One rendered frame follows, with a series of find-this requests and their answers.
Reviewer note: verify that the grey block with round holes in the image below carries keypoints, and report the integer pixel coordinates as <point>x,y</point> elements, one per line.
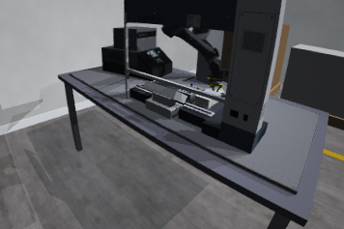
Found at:
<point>190,97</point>

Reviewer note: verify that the grey perforated base plate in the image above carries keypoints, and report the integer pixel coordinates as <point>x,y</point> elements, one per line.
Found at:
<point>280,157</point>

